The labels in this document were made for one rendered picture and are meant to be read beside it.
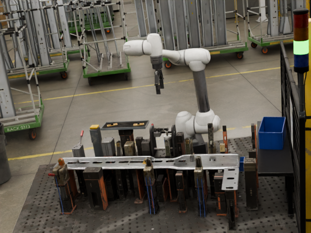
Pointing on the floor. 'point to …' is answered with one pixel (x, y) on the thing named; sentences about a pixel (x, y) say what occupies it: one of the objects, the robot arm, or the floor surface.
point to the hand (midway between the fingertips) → (160, 89)
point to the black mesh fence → (300, 202)
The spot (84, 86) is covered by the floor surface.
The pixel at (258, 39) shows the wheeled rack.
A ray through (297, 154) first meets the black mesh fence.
